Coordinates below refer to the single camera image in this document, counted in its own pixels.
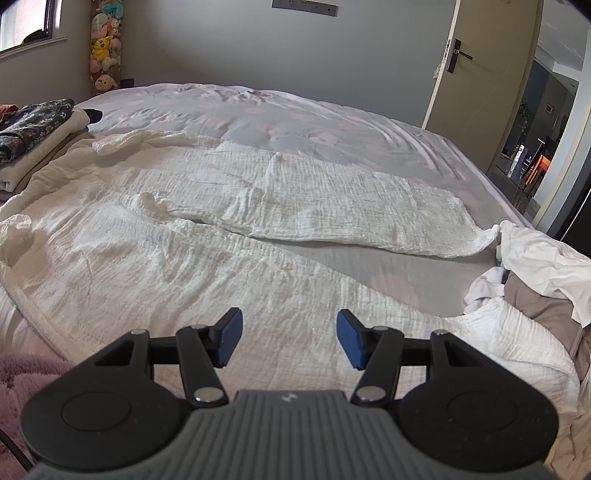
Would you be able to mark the small black cloth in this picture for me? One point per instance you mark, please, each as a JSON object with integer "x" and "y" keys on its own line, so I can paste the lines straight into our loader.
{"x": 93, "y": 115}

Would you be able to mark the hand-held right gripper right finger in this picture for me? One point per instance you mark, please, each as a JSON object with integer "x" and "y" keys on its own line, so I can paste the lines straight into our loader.
{"x": 349, "y": 337}

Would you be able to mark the red cloth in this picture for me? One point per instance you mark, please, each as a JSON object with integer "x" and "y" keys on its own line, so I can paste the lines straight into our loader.
{"x": 7, "y": 110}

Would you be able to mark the beige folded garment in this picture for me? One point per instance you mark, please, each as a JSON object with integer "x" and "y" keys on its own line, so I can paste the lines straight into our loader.
{"x": 51, "y": 147}

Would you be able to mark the white crinkled cloth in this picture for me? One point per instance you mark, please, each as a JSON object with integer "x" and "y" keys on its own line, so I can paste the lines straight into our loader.
{"x": 184, "y": 240}

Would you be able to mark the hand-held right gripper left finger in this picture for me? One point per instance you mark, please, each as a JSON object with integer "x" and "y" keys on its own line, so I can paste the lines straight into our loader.
{"x": 229, "y": 334}

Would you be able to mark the cream door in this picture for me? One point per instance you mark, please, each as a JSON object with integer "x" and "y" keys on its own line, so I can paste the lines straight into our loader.
{"x": 489, "y": 83}

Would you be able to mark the white shirt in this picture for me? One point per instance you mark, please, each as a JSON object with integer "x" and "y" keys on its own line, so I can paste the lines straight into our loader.
{"x": 545, "y": 258}

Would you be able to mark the white lace tassel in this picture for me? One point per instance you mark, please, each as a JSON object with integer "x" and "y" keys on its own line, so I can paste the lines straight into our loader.
{"x": 440, "y": 64}

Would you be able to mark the pink dotted bed sheet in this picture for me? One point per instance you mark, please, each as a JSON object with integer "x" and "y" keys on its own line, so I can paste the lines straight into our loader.
{"x": 323, "y": 120}

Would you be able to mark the dark floral garment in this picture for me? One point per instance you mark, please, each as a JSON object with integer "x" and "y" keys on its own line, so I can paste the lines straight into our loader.
{"x": 37, "y": 122}

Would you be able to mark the taupe garment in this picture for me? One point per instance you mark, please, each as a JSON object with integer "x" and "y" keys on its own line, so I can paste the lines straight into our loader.
{"x": 545, "y": 304}

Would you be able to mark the column of plush toys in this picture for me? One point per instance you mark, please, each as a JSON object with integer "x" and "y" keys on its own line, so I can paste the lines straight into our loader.
{"x": 106, "y": 50}

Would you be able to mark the orange chair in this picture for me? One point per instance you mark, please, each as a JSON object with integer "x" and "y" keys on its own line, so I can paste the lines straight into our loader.
{"x": 538, "y": 173}

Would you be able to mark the window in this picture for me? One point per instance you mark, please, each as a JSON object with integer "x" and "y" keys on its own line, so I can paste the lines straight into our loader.
{"x": 27, "y": 21}

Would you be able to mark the black sliding wardrobe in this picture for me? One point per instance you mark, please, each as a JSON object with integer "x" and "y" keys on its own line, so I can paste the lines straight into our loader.
{"x": 577, "y": 221}

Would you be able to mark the pink plush blanket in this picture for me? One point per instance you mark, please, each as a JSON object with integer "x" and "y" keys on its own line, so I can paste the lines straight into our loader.
{"x": 27, "y": 378}

